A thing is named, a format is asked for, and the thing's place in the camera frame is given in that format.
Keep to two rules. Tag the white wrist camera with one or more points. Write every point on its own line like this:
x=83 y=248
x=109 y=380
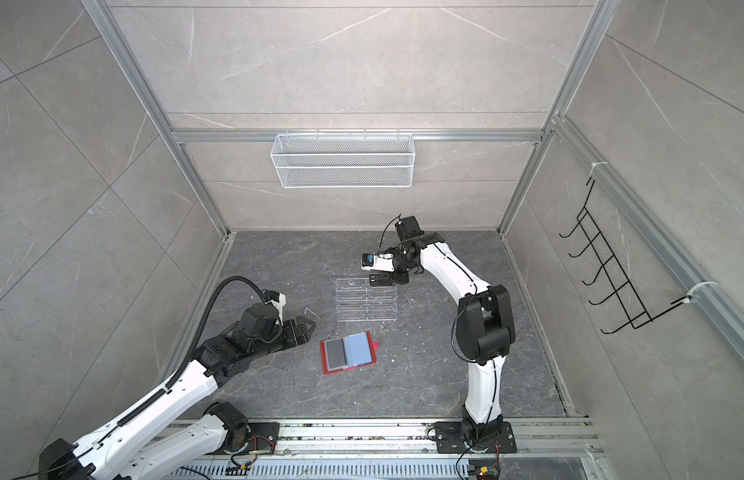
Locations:
x=278 y=300
x=381 y=262

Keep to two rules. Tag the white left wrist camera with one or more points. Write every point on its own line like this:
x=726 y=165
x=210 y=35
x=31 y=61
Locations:
x=278 y=300

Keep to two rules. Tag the red leather card holder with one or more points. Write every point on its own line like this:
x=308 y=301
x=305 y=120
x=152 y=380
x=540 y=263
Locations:
x=348 y=353

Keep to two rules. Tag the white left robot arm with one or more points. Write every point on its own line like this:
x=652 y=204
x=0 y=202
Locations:
x=126 y=448

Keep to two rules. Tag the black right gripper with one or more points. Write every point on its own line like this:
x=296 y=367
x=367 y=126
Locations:
x=398 y=277

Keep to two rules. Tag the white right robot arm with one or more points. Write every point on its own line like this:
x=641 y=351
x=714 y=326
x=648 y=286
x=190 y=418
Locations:
x=482 y=330

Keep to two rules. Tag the clear acrylic organizer tray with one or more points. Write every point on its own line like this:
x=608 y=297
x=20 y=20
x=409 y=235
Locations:
x=357 y=300

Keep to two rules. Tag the black wire hook rack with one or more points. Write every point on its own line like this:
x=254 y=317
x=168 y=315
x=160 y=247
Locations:
x=611 y=269

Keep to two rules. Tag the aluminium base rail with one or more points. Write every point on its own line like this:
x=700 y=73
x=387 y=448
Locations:
x=395 y=448

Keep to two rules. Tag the white wire mesh basket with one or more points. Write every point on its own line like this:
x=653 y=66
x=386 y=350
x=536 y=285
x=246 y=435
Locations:
x=344 y=160

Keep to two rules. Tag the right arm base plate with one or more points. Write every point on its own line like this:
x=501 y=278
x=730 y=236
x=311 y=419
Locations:
x=459 y=437

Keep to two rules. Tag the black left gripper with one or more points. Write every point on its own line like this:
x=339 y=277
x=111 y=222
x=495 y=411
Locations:
x=305 y=334

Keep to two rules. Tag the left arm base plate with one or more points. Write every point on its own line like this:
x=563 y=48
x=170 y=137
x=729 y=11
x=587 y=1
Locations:
x=257 y=436

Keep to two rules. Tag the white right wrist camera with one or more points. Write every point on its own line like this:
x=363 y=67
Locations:
x=381 y=262

